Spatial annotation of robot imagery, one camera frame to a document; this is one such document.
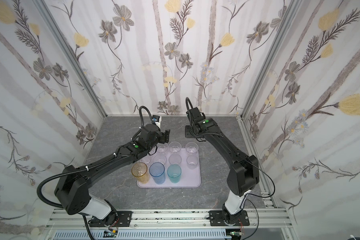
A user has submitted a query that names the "frosted textured plastic cup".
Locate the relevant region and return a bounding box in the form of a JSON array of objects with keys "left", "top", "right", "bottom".
[{"left": 169, "top": 142, "right": 182, "bottom": 154}]

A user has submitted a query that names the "blue textured plastic cup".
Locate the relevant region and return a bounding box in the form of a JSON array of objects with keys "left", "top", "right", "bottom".
[{"left": 149, "top": 162, "right": 165, "bottom": 185}]

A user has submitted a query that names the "yellow transparent plastic cup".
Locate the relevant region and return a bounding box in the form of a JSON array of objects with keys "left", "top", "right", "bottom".
[{"left": 131, "top": 163, "right": 150, "bottom": 184}]

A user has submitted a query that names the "teal textured plastic cup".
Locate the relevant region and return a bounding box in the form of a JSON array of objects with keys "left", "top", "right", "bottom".
[{"left": 167, "top": 164, "right": 182, "bottom": 184}]

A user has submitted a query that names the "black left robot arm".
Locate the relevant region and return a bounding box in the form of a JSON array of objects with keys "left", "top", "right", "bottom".
[{"left": 37, "top": 124, "right": 170, "bottom": 220}]

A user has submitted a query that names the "lilac plastic tray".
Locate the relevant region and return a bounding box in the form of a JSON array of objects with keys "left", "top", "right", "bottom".
[{"left": 136, "top": 148, "right": 202, "bottom": 189}]

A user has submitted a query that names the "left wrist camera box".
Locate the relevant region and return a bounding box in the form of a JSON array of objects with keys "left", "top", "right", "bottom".
[{"left": 152, "top": 115, "right": 162, "bottom": 128}]

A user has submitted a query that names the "white perforated cable duct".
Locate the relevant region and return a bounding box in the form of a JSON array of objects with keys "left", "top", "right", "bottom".
[{"left": 52, "top": 229, "right": 232, "bottom": 240}]

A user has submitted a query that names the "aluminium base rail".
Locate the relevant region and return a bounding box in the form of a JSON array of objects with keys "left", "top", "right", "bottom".
[{"left": 42, "top": 208, "right": 298, "bottom": 240}]

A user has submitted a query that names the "aluminium corner post right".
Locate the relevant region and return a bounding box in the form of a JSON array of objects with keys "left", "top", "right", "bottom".
[{"left": 240, "top": 1, "right": 303, "bottom": 119}]

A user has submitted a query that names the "aluminium corner post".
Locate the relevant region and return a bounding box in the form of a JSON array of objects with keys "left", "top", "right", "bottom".
[
  {"left": 33, "top": 0, "right": 108, "bottom": 118},
  {"left": 240, "top": 1, "right": 303, "bottom": 119}
]

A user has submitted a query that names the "aluminium corner post left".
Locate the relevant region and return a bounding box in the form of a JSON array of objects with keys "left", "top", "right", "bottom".
[{"left": 33, "top": 0, "right": 108, "bottom": 118}]

